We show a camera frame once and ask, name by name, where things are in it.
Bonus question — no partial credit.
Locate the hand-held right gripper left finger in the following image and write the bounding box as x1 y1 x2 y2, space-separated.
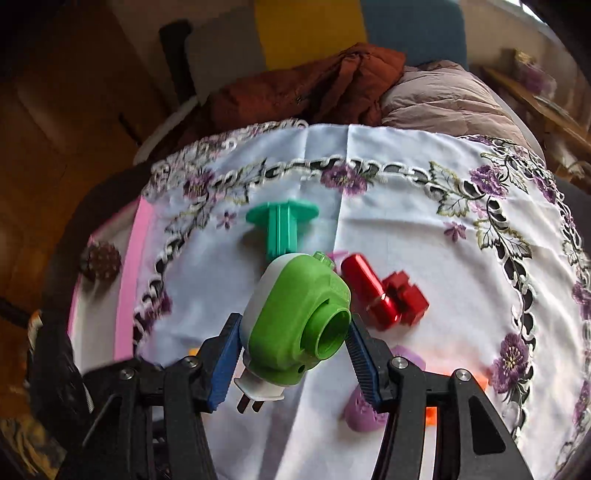
55 313 243 480

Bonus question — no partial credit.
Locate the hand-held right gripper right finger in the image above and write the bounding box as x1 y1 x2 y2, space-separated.
347 318 532 480

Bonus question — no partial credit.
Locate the magenta plastic strainer cup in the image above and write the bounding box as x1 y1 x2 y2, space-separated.
345 385 389 433

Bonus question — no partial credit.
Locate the red puzzle piece block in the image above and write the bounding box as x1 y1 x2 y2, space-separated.
381 271 430 326

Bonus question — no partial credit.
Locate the red metal cylinder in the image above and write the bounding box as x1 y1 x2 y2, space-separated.
341 253 402 330

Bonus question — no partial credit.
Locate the green and white plug-in device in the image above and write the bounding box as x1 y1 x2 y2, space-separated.
233 251 354 414

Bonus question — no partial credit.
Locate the pink-rimmed white box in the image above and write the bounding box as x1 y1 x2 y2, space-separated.
67 196 155 370

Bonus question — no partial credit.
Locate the teal flanged plastic spool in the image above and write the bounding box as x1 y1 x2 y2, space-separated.
246 199 320 266

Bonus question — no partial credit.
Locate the small orange plastic piece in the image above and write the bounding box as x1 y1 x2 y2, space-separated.
425 376 488 428

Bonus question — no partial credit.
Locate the white floral embroidered tablecloth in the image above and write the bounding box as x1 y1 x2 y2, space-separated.
131 119 591 480

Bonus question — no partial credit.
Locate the brown carved ornament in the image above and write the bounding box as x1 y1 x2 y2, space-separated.
79 244 122 280

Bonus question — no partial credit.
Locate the dark cloth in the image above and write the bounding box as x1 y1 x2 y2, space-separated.
25 309 100 444

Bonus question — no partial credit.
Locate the white curved armrest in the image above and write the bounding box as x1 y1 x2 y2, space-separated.
134 99 199 162

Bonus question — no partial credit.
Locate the pale pink quilted jacket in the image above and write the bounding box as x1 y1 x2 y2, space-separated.
379 62 546 153

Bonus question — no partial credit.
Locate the rust brown quilted jacket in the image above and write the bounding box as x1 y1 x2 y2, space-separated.
175 42 407 144

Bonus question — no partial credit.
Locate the wooden cabinet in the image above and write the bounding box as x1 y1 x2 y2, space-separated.
0 0 176 324

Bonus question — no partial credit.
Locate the wooden shelf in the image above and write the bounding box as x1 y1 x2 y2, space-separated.
480 48 591 153

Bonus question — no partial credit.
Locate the purple patterned box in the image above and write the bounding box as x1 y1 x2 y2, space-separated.
515 58 555 93

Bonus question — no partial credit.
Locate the grey yellow blue headboard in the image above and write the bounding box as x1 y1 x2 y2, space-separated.
185 0 467 107

